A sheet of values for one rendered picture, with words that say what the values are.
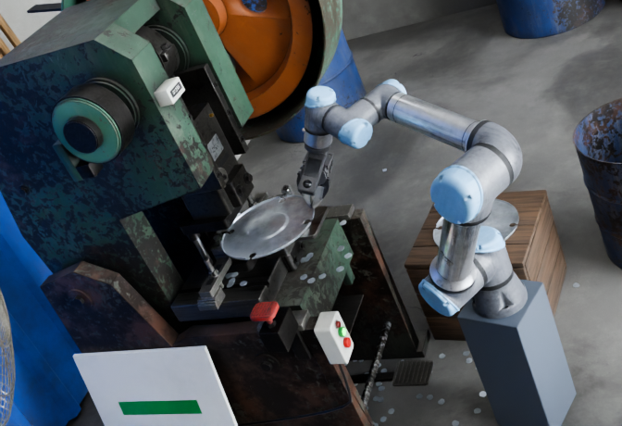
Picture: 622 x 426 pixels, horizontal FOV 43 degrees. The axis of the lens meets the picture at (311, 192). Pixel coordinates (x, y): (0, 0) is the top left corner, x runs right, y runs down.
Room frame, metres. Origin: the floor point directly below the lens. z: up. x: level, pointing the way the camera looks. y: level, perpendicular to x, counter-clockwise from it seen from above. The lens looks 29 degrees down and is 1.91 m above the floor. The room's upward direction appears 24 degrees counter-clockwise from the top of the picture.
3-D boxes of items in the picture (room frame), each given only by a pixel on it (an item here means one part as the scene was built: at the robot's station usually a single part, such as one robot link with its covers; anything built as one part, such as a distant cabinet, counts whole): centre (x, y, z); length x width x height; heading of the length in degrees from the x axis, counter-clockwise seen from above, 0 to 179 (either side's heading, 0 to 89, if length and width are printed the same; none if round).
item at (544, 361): (1.67, -0.35, 0.23); 0.18 x 0.18 x 0.45; 41
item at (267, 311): (1.65, 0.23, 0.72); 0.07 x 0.06 x 0.08; 59
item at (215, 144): (2.03, 0.23, 1.04); 0.17 x 0.15 x 0.30; 59
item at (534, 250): (2.16, -0.45, 0.18); 0.40 x 0.38 x 0.35; 52
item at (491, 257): (1.67, -0.34, 0.62); 0.13 x 0.12 x 0.14; 116
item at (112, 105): (1.85, 0.40, 1.31); 0.22 x 0.12 x 0.22; 59
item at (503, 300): (1.67, -0.35, 0.50); 0.15 x 0.15 x 0.10
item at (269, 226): (1.99, 0.15, 0.78); 0.29 x 0.29 x 0.01
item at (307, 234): (1.96, 0.11, 0.72); 0.25 x 0.14 x 0.14; 59
